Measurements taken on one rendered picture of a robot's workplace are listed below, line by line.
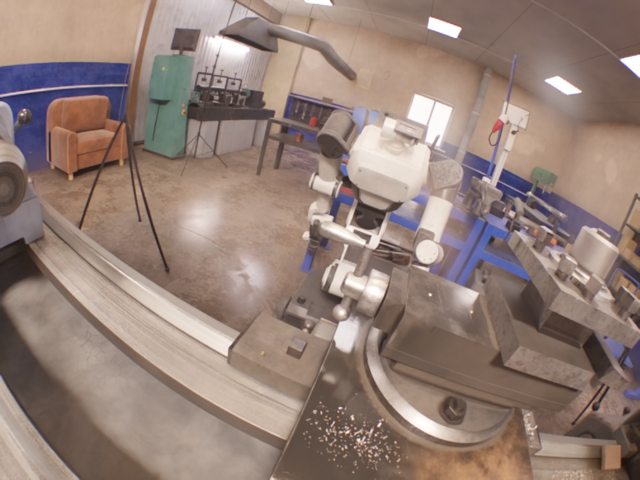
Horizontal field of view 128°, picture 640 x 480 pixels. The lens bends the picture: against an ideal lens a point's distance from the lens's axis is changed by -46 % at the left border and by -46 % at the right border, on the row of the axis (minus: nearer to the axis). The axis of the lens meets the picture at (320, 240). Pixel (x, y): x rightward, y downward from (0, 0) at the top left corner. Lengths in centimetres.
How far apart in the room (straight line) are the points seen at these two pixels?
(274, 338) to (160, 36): 499
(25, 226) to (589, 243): 97
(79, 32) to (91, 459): 424
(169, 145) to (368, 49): 512
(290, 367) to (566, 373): 35
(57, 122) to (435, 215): 391
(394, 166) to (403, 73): 636
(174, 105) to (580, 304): 428
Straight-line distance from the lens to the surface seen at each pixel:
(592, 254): 37
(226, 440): 51
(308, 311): 154
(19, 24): 408
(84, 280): 61
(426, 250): 95
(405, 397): 34
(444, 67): 735
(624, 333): 39
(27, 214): 75
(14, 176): 36
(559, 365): 36
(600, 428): 101
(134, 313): 53
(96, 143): 374
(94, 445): 54
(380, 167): 95
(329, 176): 116
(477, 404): 40
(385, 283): 34
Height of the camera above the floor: 120
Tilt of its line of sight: 27 degrees down
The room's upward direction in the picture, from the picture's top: 17 degrees clockwise
